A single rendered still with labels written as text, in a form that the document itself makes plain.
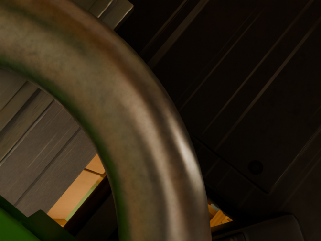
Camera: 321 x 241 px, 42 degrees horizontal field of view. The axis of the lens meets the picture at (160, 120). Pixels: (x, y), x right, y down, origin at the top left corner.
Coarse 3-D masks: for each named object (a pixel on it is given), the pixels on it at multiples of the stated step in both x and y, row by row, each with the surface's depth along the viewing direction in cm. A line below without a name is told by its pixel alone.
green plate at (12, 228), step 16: (0, 208) 15; (16, 208) 16; (0, 224) 15; (16, 224) 15; (32, 224) 16; (48, 224) 22; (0, 240) 15; (16, 240) 15; (32, 240) 15; (48, 240) 16; (64, 240) 22
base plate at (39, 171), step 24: (48, 120) 61; (72, 120) 67; (24, 144) 60; (48, 144) 66; (72, 144) 73; (0, 168) 58; (24, 168) 64; (48, 168) 71; (72, 168) 80; (0, 192) 63; (24, 192) 70; (48, 192) 78
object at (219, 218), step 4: (208, 200) 397; (208, 204) 341; (208, 208) 337; (212, 208) 339; (212, 212) 336; (216, 212) 338; (220, 212) 333; (212, 216) 335; (216, 216) 328; (220, 216) 330; (224, 216) 332; (212, 220) 323; (216, 220) 325; (220, 220) 327; (224, 220) 334; (228, 220) 348; (232, 220) 349; (212, 224) 320; (216, 224) 322
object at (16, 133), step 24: (72, 0) 18; (96, 0) 18; (120, 0) 18; (120, 24) 19; (0, 72) 18; (0, 96) 18; (24, 96) 17; (48, 96) 18; (0, 120) 17; (24, 120) 18; (0, 144) 18
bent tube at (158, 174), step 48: (0, 0) 12; (48, 0) 13; (0, 48) 13; (48, 48) 12; (96, 48) 13; (96, 96) 12; (144, 96) 13; (96, 144) 13; (144, 144) 12; (192, 144) 14; (144, 192) 12; (192, 192) 13; (144, 240) 12; (192, 240) 12
